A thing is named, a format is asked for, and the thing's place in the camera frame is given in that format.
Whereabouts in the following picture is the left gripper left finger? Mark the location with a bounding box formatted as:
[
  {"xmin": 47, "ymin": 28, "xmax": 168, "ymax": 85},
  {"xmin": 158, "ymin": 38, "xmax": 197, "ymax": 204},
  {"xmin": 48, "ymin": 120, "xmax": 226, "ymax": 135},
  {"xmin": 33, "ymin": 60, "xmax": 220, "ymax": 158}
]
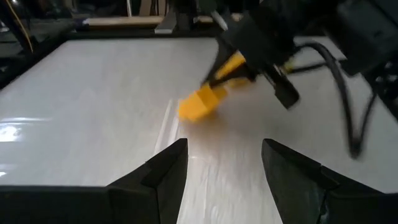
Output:
[{"xmin": 0, "ymin": 138, "xmax": 190, "ymax": 224}]

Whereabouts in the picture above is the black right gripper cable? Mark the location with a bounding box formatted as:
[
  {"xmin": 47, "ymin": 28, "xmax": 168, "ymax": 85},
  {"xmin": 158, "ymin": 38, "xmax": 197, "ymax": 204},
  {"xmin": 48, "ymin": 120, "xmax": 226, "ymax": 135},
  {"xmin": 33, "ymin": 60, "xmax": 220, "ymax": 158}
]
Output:
[{"xmin": 289, "ymin": 40, "xmax": 379, "ymax": 160}]

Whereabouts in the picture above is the long yellow cable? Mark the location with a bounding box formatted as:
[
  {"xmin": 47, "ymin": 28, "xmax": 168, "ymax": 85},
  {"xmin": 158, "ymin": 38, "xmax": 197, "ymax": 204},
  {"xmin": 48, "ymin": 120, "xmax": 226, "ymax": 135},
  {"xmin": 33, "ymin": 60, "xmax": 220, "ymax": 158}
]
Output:
[{"xmin": 10, "ymin": 0, "xmax": 34, "ymax": 54}]

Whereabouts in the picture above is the thick white cable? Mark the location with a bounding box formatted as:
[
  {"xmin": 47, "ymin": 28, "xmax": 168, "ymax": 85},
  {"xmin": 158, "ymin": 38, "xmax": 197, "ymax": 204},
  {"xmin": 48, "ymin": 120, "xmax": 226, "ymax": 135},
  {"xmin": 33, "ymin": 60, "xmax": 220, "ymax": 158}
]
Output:
[{"xmin": 211, "ymin": 10, "xmax": 230, "ymax": 32}]

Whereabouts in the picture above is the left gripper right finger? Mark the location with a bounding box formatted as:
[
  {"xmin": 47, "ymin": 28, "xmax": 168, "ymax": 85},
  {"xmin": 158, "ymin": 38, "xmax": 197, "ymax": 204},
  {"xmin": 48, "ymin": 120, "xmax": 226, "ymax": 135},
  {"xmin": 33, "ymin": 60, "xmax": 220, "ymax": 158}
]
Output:
[{"xmin": 261, "ymin": 138, "xmax": 398, "ymax": 224}]

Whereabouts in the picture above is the light grey mounting plate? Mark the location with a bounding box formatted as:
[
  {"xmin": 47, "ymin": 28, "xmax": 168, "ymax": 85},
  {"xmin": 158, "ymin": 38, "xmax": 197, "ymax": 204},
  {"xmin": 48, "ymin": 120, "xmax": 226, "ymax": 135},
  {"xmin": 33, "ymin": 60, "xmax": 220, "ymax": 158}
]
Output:
[{"xmin": 154, "ymin": 9, "xmax": 179, "ymax": 35}]

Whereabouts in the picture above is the yellow two-stud block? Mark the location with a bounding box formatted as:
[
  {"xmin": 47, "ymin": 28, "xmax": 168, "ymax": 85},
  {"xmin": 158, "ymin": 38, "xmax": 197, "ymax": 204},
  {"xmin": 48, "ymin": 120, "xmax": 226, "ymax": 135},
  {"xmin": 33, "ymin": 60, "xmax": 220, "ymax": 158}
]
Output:
[
  {"xmin": 177, "ymin": 83, "xmax": 229, "ymax": 123},
  {"xmin": 213, "ymin": 50, "xmax": 250, "ymax": 88}
]

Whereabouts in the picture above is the yellow cable tag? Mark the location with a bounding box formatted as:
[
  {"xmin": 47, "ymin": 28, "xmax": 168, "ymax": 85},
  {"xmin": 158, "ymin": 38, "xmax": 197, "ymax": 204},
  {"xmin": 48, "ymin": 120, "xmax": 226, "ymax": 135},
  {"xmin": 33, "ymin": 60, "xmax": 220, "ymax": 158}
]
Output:
[{"xmin": 279, "ymin": 57, "xmax": 296, "ymax": 73}]

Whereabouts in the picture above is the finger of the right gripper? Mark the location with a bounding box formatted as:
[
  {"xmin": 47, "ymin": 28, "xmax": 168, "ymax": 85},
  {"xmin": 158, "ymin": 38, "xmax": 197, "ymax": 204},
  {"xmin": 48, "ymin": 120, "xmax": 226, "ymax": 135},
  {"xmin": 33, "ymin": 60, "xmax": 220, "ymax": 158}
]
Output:
[
  {"xmin": 201, "ymin": 39, "xmax": 259, "ymax": 90},
  {"xmin": 263, "ymin": 63, "xmax": 301, "ymax": 110}
]

